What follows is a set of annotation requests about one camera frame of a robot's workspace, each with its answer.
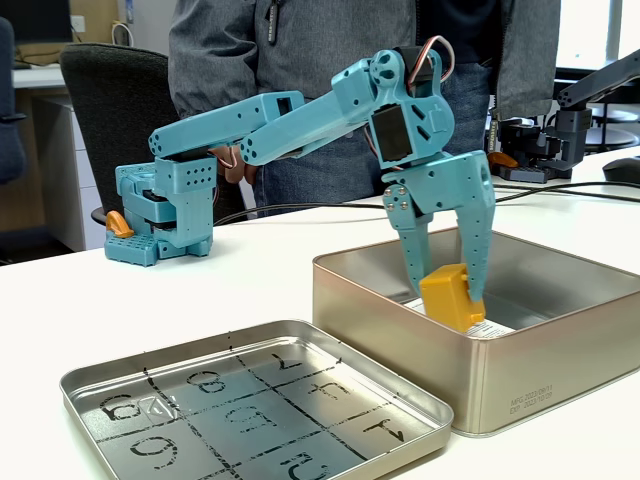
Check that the yellow block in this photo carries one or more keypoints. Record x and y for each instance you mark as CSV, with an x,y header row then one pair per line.
x,y
445,300

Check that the person's hand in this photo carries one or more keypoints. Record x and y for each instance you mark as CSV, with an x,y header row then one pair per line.
x,y
237,170

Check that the orange table clamp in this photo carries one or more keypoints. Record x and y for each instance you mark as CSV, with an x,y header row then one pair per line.
x,y
501,160
119,224

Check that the white paper label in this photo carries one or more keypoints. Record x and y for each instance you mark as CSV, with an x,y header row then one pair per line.
x,y
492,330

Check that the dark computer mouse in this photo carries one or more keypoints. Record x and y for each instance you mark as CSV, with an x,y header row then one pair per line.
x,y
625,170

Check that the deep metal tin box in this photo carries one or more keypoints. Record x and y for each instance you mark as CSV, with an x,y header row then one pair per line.
x,y
550,380

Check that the person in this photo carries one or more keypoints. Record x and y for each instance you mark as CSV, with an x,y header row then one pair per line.
x,y
325,40

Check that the metal tin lid with numbers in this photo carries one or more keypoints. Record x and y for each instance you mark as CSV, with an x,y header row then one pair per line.
x,y
210,415

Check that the black office chair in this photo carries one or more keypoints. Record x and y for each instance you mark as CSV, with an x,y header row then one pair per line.
x,y
115,90

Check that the white desk cabinet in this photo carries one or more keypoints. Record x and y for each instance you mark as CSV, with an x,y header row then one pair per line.
x,y
55,150

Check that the blue chair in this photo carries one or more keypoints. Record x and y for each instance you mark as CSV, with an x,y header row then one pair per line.
x,y
10,140

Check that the dark monitor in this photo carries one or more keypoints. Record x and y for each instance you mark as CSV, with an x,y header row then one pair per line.
x,y
35,20

